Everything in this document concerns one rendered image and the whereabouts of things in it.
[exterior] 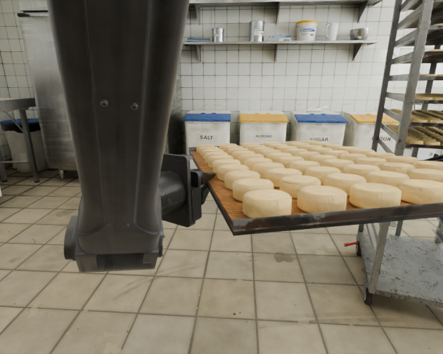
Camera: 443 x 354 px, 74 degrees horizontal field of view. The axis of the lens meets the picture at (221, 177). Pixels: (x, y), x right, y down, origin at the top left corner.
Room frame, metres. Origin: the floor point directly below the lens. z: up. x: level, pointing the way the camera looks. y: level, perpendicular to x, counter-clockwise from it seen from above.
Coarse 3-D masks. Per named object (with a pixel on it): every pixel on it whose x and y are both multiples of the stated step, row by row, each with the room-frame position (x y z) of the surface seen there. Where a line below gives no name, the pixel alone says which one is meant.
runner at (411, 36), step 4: (428, 28) 1.19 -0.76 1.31; (436, 28) 1.18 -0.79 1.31; (412, 32) 1.42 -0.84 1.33; (428, 32) 1.26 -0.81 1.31; (404, 36) 1.56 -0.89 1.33; (408, 36) 1.49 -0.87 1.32; (412, 36) 1.41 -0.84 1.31; (400, 40) 1.64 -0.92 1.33; (404, 40) 1.55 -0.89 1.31; (408, 40) 1.49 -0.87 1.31; (412, 40) 1.49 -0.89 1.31; (396, 44) 1.73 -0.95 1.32; (400, 44) 1.65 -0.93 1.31; (404, 44) 1.65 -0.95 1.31
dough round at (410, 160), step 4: (392, 156) 0.52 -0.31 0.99; (396, 156) 0.52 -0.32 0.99; (400, 156) 0.52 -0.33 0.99; (388, 160) 0.50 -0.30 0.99; (392, 160) 0.49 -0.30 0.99; (396, 160) 0.49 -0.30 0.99; (400, 160) 0.48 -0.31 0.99; (404, 160) 0.48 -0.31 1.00; (408, 160) 0.48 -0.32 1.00; (412, 160) 0.48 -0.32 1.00; (416, 160) 0.48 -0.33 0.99; (412, 164) 0.48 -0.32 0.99
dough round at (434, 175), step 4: (408, 172) 0.39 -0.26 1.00; (412, 172) 0.38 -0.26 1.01; (416, 172) 0.37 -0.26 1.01; (420, 172) 0.37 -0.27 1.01; (424, 172) 0.37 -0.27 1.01; (428, 172) 0.37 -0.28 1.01; (432, 172) 0.37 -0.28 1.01; (436, 172) 0.37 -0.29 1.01; (440, 172) 0.37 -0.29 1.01; (412, 176) 0.37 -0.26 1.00; (416, 176) 0.37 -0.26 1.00; (420, 176) 0.36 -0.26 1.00; (424, 176) 0.36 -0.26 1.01; (428, 176) 0.36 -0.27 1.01; (432, 176) 0.36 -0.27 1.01; (436, 176) 0.36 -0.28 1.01; (440, 176) 0.36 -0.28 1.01; (428, 180) 0.36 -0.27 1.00; (432, 180) 0.36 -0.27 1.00; (436, 180) 0.35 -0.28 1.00; (440, 180) 0.35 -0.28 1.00
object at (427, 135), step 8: (392, 128) 1.61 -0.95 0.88; (416, 128) 1.62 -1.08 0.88; (424, 128) 1.61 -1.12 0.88; (432, 128) 1.60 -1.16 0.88; (440, 128) 1.63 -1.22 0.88; (408, 136) 1.34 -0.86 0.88; (416, 136) 1.38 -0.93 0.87; (424, 136) 1.34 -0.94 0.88; (432, 136) 1.35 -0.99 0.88; (440, 136) 1.34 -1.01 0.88; (424, 144) 1.26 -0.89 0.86; (432, 144) 1.20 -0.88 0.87; (440, 144) 1.25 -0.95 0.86
